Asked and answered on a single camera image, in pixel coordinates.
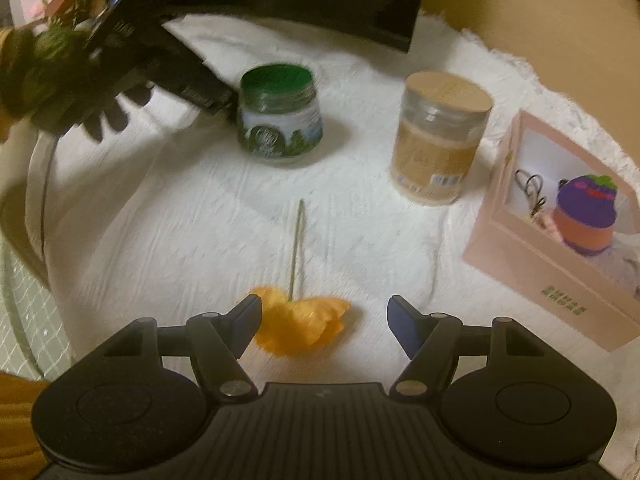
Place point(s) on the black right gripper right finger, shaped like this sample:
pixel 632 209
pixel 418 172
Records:
pixel 430 342

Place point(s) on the purple pink knitted toy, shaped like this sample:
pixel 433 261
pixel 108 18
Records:
pixel 584 214

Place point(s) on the orange artificial flower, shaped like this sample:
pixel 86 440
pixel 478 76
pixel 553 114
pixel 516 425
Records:
pixel 293 327

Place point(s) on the pink cardboard box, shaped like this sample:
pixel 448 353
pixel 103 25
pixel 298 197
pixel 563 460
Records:
pixel 507 244

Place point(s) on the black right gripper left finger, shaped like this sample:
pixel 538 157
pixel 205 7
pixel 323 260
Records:
pixel 217 342

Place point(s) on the white textured cloth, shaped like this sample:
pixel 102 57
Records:
pixel 170 218

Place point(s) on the green artificial plant sprig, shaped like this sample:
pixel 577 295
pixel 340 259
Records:
pixel 49 77

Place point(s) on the green lid glass jar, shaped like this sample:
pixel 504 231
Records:
pixel 279 114

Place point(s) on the tan lid clear jar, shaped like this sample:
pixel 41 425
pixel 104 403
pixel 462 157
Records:
pixel 442 119

